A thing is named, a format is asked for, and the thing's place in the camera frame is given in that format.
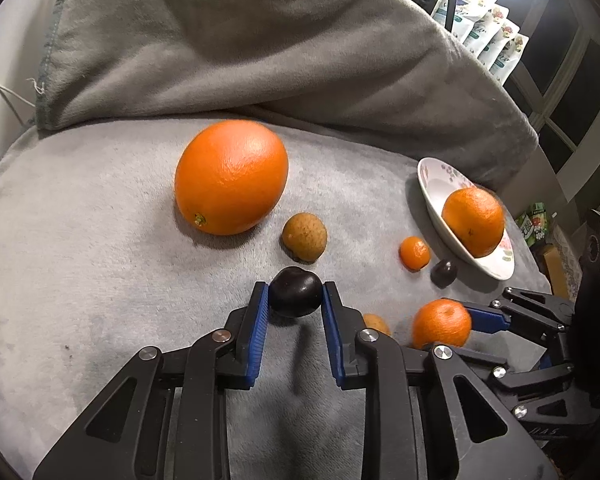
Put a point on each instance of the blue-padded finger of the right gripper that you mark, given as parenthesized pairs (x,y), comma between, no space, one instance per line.
(532,319)

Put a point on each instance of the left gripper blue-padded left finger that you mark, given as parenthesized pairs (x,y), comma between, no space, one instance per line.
(166,408)

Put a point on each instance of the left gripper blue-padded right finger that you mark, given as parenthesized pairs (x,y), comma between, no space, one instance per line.
(428,414)

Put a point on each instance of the medium mandarin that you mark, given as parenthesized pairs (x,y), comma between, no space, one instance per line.
(442,320)

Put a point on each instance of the small dark plum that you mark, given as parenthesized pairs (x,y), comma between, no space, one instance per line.
(444,273)

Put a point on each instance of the green juice carton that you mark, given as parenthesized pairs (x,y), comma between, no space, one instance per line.
(533,224)

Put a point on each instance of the orange on plate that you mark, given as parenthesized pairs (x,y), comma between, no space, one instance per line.
(476,218)

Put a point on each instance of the small mandarin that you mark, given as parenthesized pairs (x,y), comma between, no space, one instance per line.
(414,253)

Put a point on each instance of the floral white plate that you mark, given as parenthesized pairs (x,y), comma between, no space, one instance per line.
(437,181)

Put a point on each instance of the grey seat blanket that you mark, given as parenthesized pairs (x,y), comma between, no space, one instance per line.
(97,262)

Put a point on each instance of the brown longan fruit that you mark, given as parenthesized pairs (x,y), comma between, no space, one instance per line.
(305,236)

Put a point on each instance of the large orange on couch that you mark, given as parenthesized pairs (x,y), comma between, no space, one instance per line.
(230,177)

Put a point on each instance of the white floral bags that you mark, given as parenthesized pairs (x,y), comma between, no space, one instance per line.
(484,29)

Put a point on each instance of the grey blanket covered cushion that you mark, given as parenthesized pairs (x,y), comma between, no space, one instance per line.
(379,72)

